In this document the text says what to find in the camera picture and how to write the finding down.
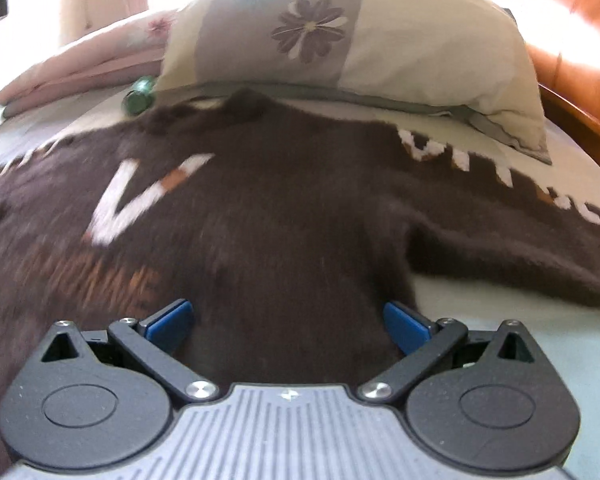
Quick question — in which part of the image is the orange wooden headboard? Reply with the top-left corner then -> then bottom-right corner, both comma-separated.
472,0 -> 600,186

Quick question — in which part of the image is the brown fuzzy sweater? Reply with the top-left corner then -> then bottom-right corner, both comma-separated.
0,87 -> 600,461

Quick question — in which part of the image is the cream floral pillow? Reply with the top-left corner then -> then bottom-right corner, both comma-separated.
155,0 -> 553,165

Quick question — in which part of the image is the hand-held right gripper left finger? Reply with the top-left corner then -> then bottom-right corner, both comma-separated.
40,298 -> 220,402

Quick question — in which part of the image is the folded pink floral quilt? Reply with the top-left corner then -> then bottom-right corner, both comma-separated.
0,7 -> 181,118

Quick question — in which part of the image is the green glass bottle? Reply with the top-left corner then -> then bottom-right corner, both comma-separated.
121,75 -> 157,116

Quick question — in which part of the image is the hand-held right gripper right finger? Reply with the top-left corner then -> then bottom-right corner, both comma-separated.
356,301 -> 537,402

